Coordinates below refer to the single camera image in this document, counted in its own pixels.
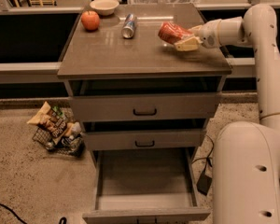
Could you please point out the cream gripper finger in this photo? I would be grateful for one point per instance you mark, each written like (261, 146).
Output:
(195, 29)
(189, 44)

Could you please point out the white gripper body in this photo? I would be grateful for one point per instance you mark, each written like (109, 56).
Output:
(208, 32)

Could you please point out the red coke can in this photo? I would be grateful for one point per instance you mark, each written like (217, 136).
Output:
(172, 33)

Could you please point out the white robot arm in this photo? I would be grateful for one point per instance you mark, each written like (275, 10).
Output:
(246, 159)

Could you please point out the silver blue soda can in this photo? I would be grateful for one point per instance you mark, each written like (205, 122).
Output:
(129, 26)

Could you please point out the grey drawer cabinet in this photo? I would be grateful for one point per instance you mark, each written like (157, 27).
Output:
(106, 54)

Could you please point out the top grey drawer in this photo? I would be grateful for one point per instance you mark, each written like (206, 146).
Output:
(144, 98)

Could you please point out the grey drawer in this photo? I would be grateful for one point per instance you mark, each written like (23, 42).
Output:
(139, 134)
(144, 98)
(145, 186)

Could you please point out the middle grey drawer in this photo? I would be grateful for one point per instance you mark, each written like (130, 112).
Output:
(139, 134)

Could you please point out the bottom grey drawer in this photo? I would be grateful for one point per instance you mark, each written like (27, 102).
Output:
(145, 186)

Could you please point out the white bowl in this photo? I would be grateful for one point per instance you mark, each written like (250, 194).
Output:
(104, 7)

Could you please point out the red apple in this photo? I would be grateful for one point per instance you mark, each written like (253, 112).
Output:
(90, 20)

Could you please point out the black flat power adapter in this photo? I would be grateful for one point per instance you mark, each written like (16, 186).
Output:
(204, 182)

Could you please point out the yellow brown chip bag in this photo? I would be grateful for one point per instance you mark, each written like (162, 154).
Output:
(48, 120)

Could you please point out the wire basket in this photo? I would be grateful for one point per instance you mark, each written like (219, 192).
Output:
(72, 144)

